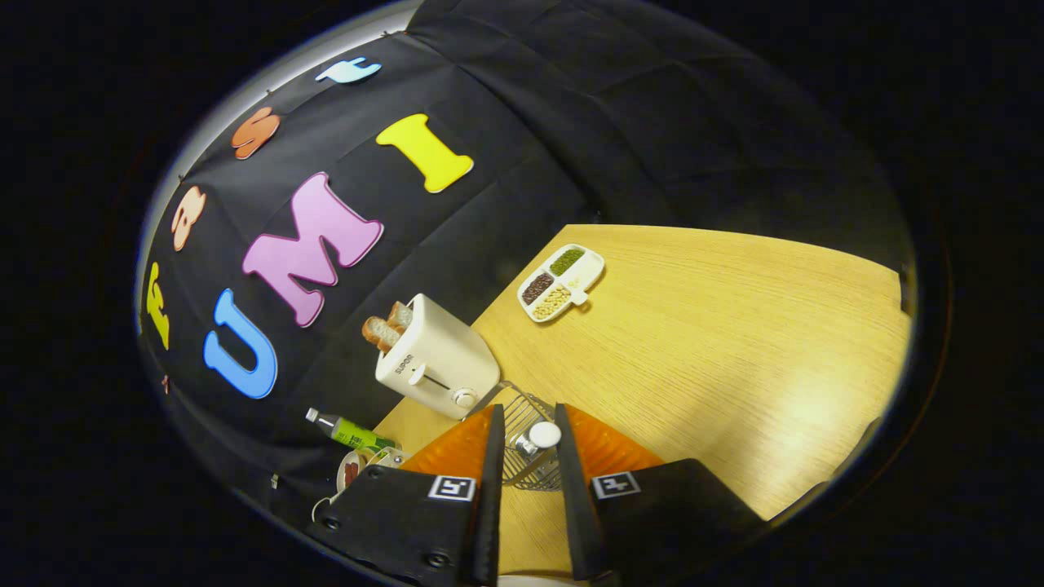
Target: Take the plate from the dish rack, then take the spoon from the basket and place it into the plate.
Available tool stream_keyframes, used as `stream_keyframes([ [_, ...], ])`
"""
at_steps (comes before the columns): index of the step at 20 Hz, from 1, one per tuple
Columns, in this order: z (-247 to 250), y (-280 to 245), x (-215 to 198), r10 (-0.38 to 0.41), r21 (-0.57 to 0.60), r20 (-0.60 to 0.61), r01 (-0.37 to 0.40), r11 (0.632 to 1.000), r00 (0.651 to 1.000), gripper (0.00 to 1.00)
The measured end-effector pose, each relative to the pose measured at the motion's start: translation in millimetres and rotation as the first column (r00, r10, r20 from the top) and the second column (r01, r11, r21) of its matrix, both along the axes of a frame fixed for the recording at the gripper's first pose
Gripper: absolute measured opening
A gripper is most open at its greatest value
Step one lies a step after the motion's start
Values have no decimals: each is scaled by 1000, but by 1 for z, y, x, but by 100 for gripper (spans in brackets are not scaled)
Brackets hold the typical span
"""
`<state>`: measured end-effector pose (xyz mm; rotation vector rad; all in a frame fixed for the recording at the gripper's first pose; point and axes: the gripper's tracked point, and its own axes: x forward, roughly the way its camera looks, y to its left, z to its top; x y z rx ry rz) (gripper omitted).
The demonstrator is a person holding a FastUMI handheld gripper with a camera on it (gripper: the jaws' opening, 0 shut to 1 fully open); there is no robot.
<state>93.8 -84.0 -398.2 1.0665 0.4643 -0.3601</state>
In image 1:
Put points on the red meat slice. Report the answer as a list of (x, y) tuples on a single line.
[(351, 474)]

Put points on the green label drink bottle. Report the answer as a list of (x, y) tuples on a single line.
[(351, 432)]

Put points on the black table clamp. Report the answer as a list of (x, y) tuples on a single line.
[(904, 289)]

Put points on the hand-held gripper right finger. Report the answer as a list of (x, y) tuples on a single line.
[(581, 522)]

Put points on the white toaster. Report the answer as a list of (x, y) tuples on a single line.
[(440, 359)]

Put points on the white divided bean dish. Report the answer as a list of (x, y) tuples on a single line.
[(563, 281)]

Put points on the toast slice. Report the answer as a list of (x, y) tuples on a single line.
[(380, 333), (400, 315)]

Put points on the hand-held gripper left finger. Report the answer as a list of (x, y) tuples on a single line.
[(488, 505)]

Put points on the small plate with meat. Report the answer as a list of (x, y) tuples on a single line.
[(342, 473)]

